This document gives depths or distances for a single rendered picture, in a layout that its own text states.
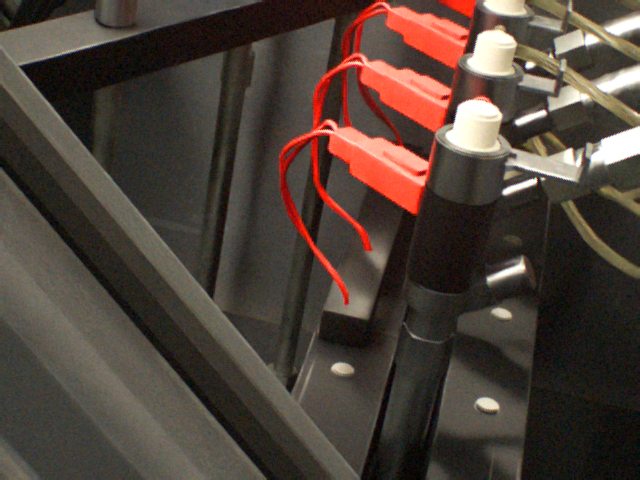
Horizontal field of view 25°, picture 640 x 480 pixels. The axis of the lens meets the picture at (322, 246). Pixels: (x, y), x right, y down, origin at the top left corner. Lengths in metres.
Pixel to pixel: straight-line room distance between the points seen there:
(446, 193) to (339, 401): 0.13
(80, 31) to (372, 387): 0.19
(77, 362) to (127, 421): 0.01
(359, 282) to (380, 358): 0.04
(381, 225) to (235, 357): 0.52
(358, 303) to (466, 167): 0.15
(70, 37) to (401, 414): 0.20
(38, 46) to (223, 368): 0.41
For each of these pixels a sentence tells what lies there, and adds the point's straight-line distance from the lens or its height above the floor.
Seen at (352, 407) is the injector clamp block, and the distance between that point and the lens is 0.61.
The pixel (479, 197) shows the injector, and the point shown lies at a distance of 0.52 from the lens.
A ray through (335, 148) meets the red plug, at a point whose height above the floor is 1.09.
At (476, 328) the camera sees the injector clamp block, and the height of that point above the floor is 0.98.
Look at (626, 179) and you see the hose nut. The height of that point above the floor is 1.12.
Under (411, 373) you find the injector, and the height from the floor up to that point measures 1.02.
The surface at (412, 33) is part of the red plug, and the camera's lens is 0.71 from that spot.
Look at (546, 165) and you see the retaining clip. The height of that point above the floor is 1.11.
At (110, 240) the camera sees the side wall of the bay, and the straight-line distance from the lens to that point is 0.18.
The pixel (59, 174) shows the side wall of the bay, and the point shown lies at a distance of 0.18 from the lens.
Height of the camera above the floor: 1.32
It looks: 28 degrees down
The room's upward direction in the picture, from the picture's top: 11 degrees clockwise
